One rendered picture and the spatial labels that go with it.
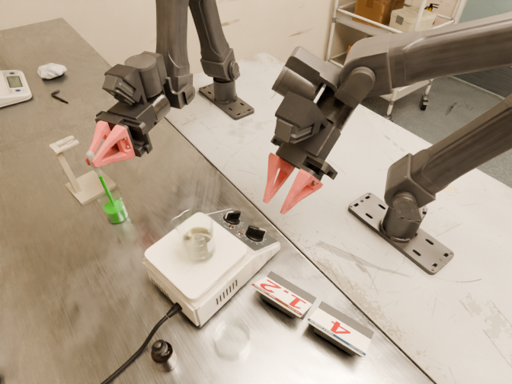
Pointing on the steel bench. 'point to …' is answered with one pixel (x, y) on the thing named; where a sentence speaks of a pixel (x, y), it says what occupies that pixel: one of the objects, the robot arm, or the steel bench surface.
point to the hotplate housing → (211, 302)
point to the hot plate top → (226, 251)
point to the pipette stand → (85, 187)
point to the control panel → (242, 231)
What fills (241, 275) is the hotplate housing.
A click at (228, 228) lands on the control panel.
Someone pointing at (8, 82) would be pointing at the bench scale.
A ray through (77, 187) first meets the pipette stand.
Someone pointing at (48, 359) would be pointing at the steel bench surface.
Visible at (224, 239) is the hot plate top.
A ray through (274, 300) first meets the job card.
